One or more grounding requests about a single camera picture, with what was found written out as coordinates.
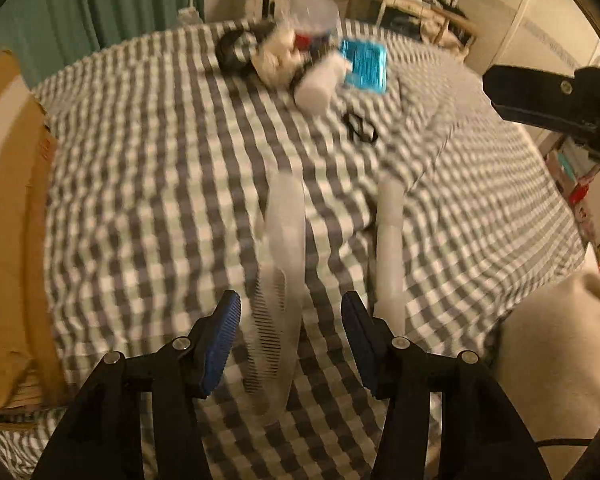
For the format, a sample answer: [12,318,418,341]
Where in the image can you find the white power adapter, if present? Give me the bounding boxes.
[294,50,352,116]

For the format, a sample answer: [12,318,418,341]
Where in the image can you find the grey white checkered bedsheet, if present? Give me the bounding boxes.
[33,22,583,479]

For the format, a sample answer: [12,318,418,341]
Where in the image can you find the black sunglasses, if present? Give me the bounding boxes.
[214,20,276,77]

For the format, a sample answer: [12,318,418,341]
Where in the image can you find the beige clothed leg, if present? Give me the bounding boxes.
[494,271,600,479]

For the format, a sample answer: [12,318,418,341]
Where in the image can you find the cotton swab jar blue label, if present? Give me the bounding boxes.
[286,0,340,51]

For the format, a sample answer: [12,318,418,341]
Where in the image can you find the wooden desk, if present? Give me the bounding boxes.
[346,0,481,60]

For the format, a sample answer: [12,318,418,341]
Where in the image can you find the brown cardboard box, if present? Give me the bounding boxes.
[0,50,69,432]

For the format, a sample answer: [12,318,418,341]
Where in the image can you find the white tissue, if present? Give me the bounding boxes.
[251,24,309,89]

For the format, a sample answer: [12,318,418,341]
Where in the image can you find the blue foil packet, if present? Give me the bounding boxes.
[340,39,388,93]

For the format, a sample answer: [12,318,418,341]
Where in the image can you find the clear plastic tube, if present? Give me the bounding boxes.
[374,174,405,336]

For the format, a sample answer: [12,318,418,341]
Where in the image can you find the green curtain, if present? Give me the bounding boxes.
[0,0,204,87]

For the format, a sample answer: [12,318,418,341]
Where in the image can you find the black hair tie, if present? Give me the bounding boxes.
[341,110,380,144]

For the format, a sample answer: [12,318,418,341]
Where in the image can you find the clear plastic comb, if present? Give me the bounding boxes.
[242,172,306,427]

